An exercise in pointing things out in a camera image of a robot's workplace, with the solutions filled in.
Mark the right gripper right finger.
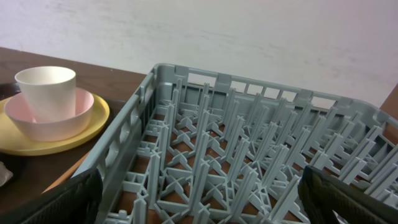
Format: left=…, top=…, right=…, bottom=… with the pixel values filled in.
left=297, top=166, right=397, bottom=224

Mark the grey dishwasher rack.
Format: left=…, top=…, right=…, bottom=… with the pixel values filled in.
left=78, top=63, right=397, bottom=223

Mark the white cup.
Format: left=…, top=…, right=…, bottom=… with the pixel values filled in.
left=14, top=66, right=76, bottom=123

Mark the pink bowl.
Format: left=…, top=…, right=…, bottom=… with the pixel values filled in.
left=1, top=88, right=95, bottom=142

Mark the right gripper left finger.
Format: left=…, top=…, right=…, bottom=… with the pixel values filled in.
left=1, top=169, right=103, bottom=223

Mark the white tissue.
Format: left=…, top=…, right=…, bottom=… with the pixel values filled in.
left=0, top=162, right=13, bottom=186

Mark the yellow plate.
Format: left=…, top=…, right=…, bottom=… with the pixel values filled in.
left=1, top=95, right=110, bottom=156

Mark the brown serving tray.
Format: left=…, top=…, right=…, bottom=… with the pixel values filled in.
left=1, top=82, right=134, bottom=214

